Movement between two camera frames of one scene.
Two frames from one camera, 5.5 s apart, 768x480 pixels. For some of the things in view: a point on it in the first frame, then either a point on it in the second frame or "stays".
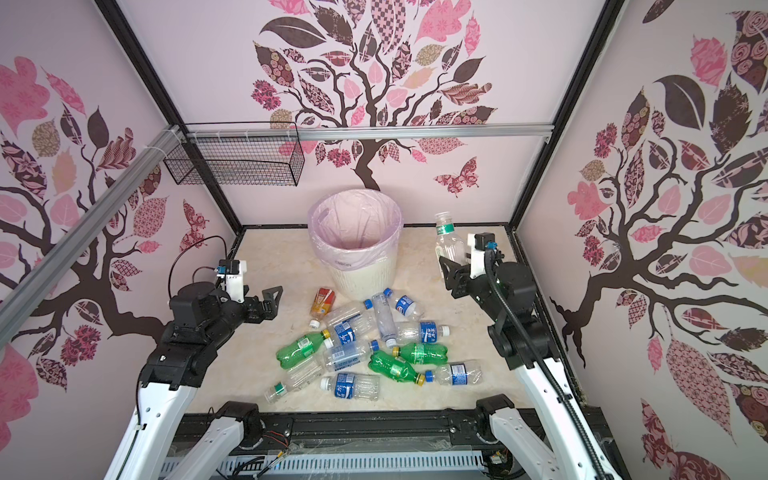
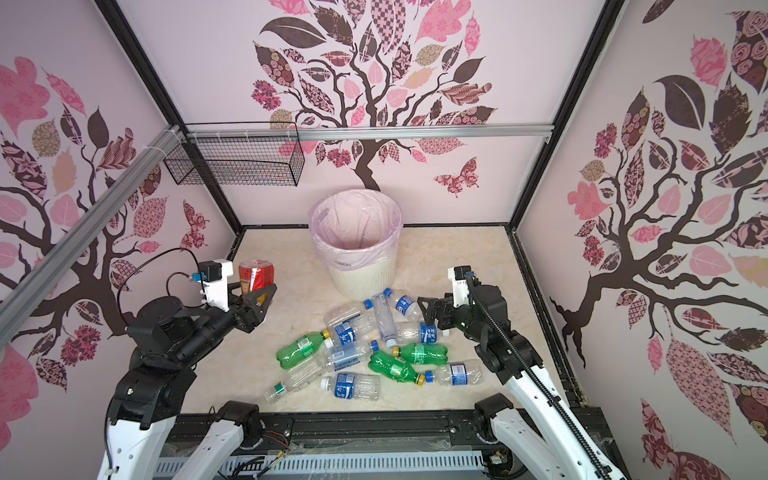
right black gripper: [460, 276] -> [447, 308]
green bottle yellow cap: [300, 349] stays
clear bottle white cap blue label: [420, 332] stays
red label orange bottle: [322, 305] -> [255, 274]
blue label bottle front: [353, 386] stays
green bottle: [422, 353] stays
